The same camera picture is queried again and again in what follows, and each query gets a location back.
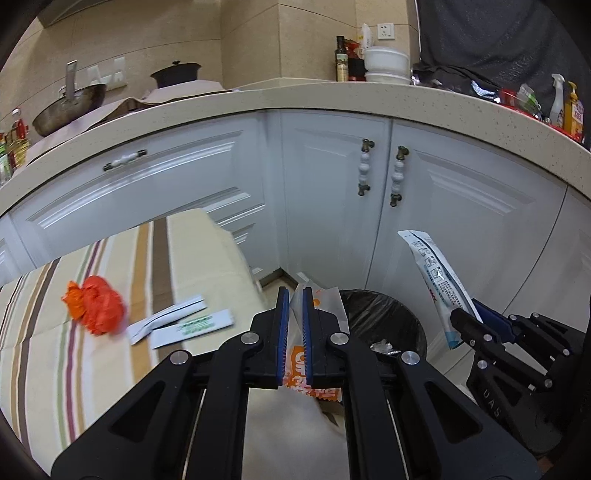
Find white blue toothpaste tube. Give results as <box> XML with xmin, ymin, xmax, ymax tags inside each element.
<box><xmin>398</xmin><ymin>230</ymin><xmax>483</xmax><ymax>350</ymax></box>

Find white green printed sleeve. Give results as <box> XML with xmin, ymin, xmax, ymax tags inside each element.
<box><xmin>148</xmin><ymin>309</ymin><xmax>233</xmax><ymax>350</ymax></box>

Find plain white paper sleeve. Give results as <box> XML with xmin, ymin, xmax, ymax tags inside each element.
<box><xmin>126</xmin><ymin>295</ymin><xmax>207</xmax><ymax>345</ymax></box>

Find large orange plastic bag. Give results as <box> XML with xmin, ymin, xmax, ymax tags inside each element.
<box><xmin>61</xmin><ymin>275</ymin><xmax>125</xmax><ymax>335</ymax></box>

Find orange white snack wrapper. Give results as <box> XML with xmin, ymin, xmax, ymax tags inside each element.
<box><xmin>283</xmin><ymin>273</ymin><xmax>349</xmax><ymax>402</ymax></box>

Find black lined trash bin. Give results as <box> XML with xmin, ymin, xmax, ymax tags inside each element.
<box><xmin>339</xmin><ymin>290</ymin><xmax>427</xmax><ymax>366</ymax></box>

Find striped beige tablecloth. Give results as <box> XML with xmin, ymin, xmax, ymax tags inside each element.
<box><xmin>0</xmin><ymin>208</ymin><xmax>352</xmax><ymax>480</ymax></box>

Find red tray with packets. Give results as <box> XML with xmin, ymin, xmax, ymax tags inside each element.
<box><xmin>495</xmin><ymin>84</ymin><xmax>585</xmax><ymax>144</ymax></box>

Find yellow label bottle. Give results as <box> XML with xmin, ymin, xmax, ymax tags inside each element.
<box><xmin>563</xmin><ymin>81</ymin><xmax>584</xmax><ymax>143</ymax></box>

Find white spray bottle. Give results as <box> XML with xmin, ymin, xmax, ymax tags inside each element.
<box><xmin>549</xmin><ymin>73</ymin><xmax>565</xmax><ymax>128</ymax></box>

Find stacked white bowls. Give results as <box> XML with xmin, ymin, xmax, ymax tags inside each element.
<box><xmin>363</xmin><ymin>46</ymin><xmax>411</xmax><ymax>85</ymax></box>

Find dark olive oil bottle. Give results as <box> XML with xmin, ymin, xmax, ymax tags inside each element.
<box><xmin>335</xmin><ymin>36</ymin><xmax>349</xmax><ymax>82</ymax></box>

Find red cap oil bottle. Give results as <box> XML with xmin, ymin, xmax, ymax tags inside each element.
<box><xmin>11</xmin><ymin>108</ymin><xmax>30</xmax><ymax>168</ymax></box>

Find steel wok pan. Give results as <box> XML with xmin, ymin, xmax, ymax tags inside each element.
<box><xmin>32</xmin><ymin>60</ymin><xmax>107</xmax><ymax>137</ymax></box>

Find black cooking pot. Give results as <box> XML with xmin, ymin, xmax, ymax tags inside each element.
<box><xmin>150</xmin><ymin>60</ymin><xmax>201</xmax><ymax>88</ymax></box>

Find right door beaded handle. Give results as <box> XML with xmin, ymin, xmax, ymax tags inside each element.
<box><xmin>390</xmin><ymin>145</ymin><xmax>410</xmax><ymax>208</ymax></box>

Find door beaded handle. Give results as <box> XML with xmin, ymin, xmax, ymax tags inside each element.
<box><xmin>358</xmin><ymin>138</ymin><xmax>375</xmax><ymax>196</ymax></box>
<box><xmin>390</xmin><ymin>145</ymin><xmax>410</xmax><ymax>208</ymax></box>

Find left door beaded handle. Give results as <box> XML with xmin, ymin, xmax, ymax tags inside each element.
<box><xmin>358</xmin><ymin>138</ymin><xmax>375</xmax><ymax>196</ymax></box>

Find white drawer handle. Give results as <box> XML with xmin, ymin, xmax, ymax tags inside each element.
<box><xmin>103</xmin><ymin>149</ymin><xmax>147</xmax><ymax>172</ymax></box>

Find white wall socket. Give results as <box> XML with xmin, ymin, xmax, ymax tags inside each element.
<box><xmin>377</xmin><ymin>22</ymin><xmax>396</xmax><ymax>40</ymax></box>

